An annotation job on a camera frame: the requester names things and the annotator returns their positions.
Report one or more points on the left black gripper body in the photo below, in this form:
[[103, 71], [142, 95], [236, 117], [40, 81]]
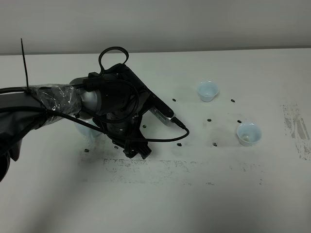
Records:
[[121, 100]]

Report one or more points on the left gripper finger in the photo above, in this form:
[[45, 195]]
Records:
[[132, 148]]

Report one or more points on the light blue porcelain teapot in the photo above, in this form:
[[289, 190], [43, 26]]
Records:
[[86, 131]]

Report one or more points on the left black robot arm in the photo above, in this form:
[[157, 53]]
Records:
[[23, 109]]

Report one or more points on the far light blue teacup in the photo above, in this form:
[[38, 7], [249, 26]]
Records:
[[207, 91]]

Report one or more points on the light blue teacup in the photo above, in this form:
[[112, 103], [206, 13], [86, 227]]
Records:
[[207, 91], [248, 134]]

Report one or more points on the near light blue teacup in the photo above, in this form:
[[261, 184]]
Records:
[[248, 134]]

